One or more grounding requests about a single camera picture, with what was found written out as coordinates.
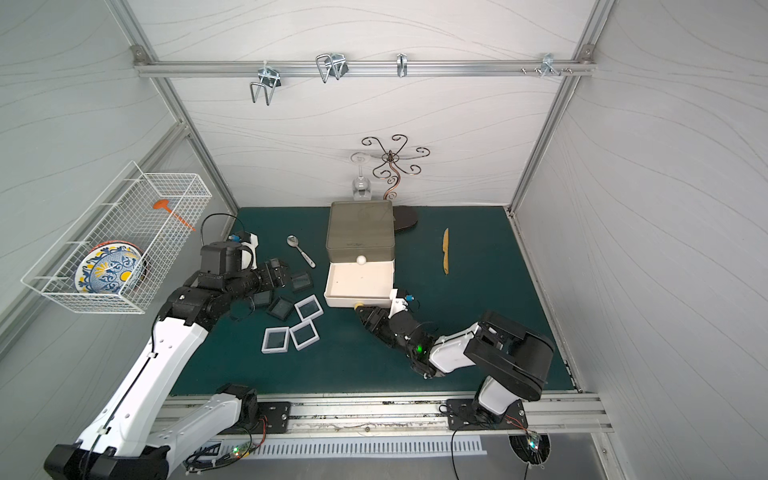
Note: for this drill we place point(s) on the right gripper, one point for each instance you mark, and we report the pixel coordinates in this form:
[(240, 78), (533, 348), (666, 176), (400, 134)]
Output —
[(374, 318)]

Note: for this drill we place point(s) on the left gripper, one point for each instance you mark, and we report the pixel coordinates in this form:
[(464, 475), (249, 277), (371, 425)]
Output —
[(275, 273)]

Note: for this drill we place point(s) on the three-tier drawer organizer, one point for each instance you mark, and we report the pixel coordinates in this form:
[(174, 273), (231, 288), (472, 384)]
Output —
[(360, 244)]

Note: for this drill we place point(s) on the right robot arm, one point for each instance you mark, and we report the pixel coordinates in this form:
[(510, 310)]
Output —
[(515, 359)]

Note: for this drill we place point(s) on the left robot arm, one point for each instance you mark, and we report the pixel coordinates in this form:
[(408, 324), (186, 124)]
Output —
[(119, 444)]

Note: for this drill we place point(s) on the white brooch box lower left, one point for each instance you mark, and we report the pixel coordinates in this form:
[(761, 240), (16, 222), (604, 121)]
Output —
[(276, 340)]

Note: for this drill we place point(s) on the white brooch box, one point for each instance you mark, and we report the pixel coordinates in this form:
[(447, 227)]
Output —
[(276, 340), (304, 334), (309, 308)]

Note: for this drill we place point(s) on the white brooch box upper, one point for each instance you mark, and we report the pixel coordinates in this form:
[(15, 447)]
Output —
[(309, 308)]

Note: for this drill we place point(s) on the white brooch box lower right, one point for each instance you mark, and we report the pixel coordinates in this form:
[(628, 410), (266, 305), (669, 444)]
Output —
[(304, 334)]

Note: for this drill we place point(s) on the metal spoon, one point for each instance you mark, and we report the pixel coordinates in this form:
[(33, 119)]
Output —
[(293, 242)]

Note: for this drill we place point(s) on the orange plastic spatula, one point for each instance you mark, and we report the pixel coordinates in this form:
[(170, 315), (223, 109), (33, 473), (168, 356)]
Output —
[(164, 204)]

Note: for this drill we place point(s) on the wooden knife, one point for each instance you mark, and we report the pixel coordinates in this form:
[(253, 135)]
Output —
[(445, 251)]

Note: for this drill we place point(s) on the patterned ceramic plate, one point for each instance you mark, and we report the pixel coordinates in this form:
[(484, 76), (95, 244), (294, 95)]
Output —
[(111, 268)]

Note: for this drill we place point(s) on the ornate metal cup stand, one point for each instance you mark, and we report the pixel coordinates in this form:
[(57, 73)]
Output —
[(392, 168)]

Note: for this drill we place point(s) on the clear wine glass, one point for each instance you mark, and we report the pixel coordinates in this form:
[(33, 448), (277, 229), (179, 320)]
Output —
[(361, 185)]

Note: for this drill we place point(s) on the white ventilation grille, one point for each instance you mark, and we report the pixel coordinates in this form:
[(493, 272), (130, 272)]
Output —
[(276, 448)]

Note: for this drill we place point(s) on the metal double hook left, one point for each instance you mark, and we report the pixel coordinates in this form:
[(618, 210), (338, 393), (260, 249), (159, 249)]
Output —
[(267, 81)]

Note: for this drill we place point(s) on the metal double hook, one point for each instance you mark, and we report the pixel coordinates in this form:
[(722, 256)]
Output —
[(331, 65), (267, 81)]

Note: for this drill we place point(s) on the metal double hook middle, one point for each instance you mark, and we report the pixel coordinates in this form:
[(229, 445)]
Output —
[(331, 65)]

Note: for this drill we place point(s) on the small metal hook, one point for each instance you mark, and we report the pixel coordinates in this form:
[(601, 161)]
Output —
[(401, 65)]

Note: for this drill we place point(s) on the metal hook right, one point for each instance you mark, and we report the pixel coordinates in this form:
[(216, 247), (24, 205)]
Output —
[(547, 68)]

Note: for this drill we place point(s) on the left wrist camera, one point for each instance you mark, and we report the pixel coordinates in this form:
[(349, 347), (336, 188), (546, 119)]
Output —
[(249, 242)]

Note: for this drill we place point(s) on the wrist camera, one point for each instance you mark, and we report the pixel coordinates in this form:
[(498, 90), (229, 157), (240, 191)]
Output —
[(400, 301), (249, 242)]

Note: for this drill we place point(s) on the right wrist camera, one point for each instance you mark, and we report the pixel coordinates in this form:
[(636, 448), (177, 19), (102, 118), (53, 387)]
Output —
[(400, 301)]

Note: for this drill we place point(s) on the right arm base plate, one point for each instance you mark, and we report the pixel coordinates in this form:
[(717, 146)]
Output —
[(467, 414)]

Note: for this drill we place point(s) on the white wire basket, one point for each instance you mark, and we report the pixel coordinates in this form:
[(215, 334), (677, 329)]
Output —
[(123, 211)]

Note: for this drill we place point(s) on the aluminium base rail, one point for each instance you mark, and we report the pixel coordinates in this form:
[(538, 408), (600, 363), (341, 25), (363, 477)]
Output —
[(419, 413)]

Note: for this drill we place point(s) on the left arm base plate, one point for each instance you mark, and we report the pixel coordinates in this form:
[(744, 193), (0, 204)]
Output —
[(256, 417)]

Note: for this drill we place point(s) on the aluminium overhead rail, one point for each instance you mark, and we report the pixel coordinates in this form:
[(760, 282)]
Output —
[(357, 68)]

